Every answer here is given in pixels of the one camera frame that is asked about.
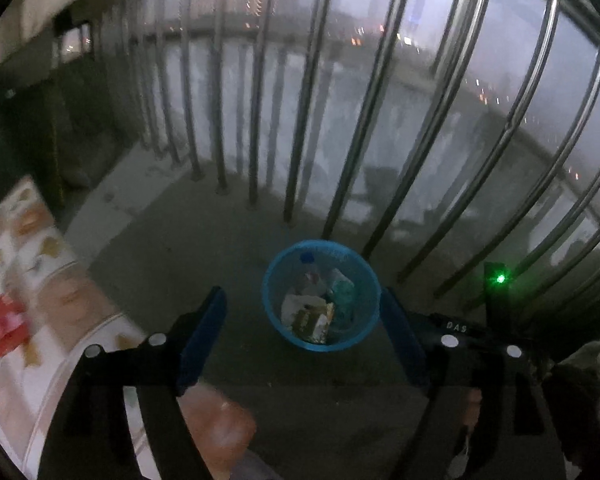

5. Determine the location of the table with patterned tablecloth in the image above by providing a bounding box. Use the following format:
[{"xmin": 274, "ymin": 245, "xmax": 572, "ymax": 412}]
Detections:
[{"xmin": 0, "ymin": 175, "xmax": 258, "ymax": 480}]

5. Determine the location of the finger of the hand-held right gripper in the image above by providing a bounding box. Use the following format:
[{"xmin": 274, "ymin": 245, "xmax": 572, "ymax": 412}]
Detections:
[{"xmin": 427, "ymin": 312, "xmax": 488, "ymax": 341}]

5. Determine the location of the clear plastic wrapper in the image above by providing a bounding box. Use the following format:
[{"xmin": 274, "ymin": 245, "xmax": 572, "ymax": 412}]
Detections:
[{"xmin": 328, "ymin": 268, "xmax": 357, "ymax": 333}]

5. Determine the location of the blue plastic waste basket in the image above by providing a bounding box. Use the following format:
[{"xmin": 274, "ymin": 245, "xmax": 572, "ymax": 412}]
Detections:
[{"xmin": 261, "ymin": 240, "xmax": 382, "ymax": 352}]

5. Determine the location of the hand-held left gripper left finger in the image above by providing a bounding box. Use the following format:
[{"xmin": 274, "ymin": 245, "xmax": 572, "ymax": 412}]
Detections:
[{"xmin": 36, "ymin": 286, "xmax": 228, "ymax": 480}]

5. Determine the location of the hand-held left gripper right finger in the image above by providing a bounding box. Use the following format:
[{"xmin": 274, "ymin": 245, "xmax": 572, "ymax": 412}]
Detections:
[{"xmin": 380, "ymin": 286, "xmax": 568, "ymax": 480}]

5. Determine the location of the metal balcony railing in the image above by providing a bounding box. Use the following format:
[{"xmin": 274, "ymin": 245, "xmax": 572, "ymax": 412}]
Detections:
[{"xmin": 85, "ymin": 0, "xmax": 600, "ymax": 311}]

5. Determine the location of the beige padded jacket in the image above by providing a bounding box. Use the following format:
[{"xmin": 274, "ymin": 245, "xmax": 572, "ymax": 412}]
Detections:
[{"xmin": 0, "ymin": 0, "xmax": 136, "ymax": 68}]

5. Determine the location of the red snack bag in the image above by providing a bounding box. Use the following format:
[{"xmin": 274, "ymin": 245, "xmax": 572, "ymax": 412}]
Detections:
[{"xmin": 0, "ymin": 294, "xmax": 33, "ymax": 361}]

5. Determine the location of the dark green cabinet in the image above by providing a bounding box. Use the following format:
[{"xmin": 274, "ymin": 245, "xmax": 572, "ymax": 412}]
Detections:
[{"xmin": 0, "ymin": 20, "xmax": 146, "ymax": 221}]

